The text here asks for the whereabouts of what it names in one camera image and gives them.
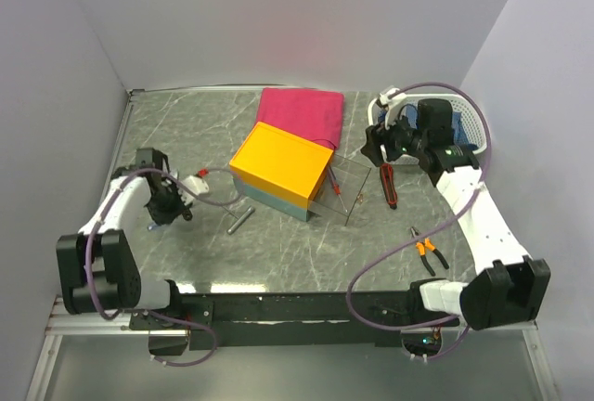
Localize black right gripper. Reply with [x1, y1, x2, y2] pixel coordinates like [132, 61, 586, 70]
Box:
[360, 107, 428, 168]

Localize red black utility knife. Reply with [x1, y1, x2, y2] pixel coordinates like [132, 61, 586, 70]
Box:
[379, 162, 398, 210]

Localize grey T-handle socket wrench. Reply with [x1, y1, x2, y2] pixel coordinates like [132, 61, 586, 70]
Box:
[225, 206, 255, 235]

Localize clear acrylic drawer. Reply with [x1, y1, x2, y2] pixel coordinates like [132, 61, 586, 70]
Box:
[308, 154, 370, 226]

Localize orange drawer box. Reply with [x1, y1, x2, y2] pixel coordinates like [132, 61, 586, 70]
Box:
[229, 122, 333, 222]

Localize orange handled pliers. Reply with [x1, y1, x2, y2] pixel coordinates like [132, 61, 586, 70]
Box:
[415, 238, 450, 277]

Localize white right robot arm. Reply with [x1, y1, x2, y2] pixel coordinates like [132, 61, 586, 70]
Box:
[361, 94, 551, 330]

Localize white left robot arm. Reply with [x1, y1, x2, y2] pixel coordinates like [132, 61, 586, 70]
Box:
[56, 148, 209, 329]

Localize blue checkered cloth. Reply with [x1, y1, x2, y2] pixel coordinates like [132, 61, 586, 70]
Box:
[370, 103, 480, 156]

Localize pink folded cloth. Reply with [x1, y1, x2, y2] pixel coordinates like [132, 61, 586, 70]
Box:
[256, 87, 344, 150]

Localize white plastic basket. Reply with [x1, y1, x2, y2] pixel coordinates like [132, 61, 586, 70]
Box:
[368, 93, 486, 155]

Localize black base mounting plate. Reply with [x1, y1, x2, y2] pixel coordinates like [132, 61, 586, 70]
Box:
[128, 291, 465, 356]

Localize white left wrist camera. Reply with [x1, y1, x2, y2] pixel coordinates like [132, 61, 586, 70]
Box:
[178, 174, 210, 200]

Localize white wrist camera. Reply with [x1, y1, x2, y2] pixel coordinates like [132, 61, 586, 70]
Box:
[375, 86, 407, 128]
[178, 174, 210, 200]

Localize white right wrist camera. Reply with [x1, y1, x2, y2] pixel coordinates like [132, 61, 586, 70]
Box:
[375, 86, 407, 128]

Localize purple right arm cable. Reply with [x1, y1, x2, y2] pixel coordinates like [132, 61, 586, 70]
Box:
[345, 81, 493, 360]

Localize aluminium rail frame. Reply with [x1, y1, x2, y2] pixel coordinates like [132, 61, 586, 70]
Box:
[24, 88, 196, 401]

